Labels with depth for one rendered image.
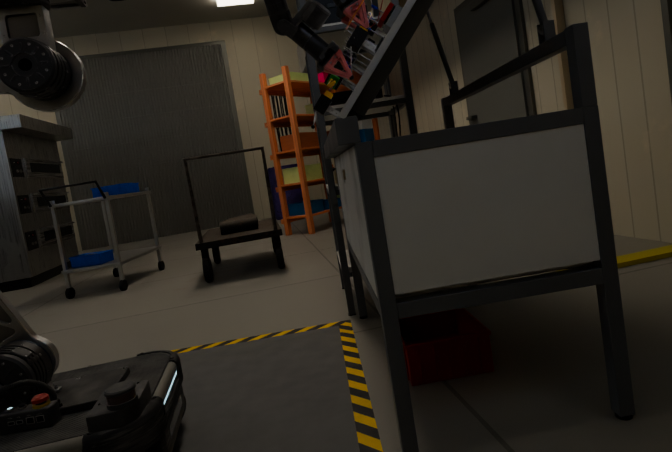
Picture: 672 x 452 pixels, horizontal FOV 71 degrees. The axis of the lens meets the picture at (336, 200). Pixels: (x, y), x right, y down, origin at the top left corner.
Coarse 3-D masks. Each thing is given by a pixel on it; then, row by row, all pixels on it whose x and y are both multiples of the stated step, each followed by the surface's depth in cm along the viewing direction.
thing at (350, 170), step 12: (348, 156) 140; (348, 168) 148; (348, 180) 156; (348, 192) 166; (360, 192) 120; (360, 204) 126; (360, 216) 132; (360, 228) 139; (360, 240) 146; (360, 252) 155; (360, 264) 164; (372, 276) 125; (372, 288) 131
